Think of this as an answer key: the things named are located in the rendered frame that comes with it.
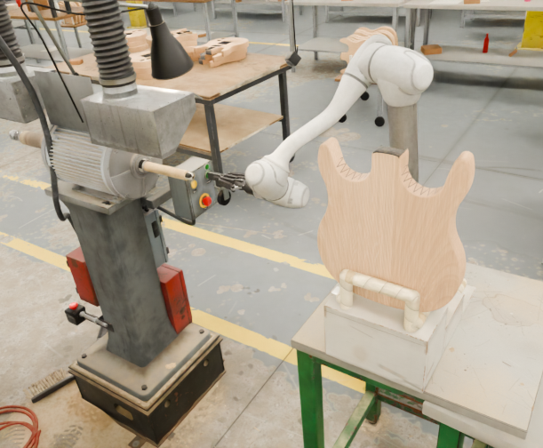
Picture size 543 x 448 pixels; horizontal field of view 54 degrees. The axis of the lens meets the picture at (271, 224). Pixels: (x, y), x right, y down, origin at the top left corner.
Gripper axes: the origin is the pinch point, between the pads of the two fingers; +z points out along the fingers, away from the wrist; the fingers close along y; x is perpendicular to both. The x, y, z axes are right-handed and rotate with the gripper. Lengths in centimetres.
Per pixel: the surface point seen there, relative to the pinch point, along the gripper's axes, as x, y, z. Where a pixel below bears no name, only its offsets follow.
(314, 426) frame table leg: -49, -51, -70
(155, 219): -18.2, -14.4, 24.3
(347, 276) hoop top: 14, -51, -82
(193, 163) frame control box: 5.0, -1.8, 9.2
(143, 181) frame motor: 11.5, -31.8, 5.4
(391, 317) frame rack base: 3, -49, -93
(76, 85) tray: 46, -39, 18
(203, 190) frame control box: -5.2, -4.3, 4.0
